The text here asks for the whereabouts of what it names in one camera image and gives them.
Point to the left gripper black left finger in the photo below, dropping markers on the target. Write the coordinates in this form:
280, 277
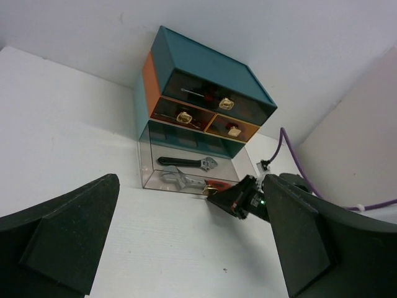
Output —
53, 249

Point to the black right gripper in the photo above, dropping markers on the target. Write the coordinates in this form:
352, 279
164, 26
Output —
238, 200

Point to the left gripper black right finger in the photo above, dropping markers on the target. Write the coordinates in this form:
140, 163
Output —
326, 250

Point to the black handled adjustable wrench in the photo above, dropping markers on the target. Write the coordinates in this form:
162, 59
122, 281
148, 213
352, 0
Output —
205, 164

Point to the red handled adjustable wrench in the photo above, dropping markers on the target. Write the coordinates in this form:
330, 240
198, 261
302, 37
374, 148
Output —
171, 174

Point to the dark bottom drawer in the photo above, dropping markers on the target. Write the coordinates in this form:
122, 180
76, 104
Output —
156, 139

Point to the screwdriver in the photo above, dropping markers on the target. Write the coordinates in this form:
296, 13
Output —
207, 96

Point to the smoked clear top drawer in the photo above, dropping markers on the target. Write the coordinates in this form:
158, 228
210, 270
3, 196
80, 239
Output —
203, 93

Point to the chrome open-end wrench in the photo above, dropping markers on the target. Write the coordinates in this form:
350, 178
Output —
182, 118

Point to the teal drawer cabinet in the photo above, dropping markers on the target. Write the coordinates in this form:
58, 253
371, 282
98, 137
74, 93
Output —
172, 51

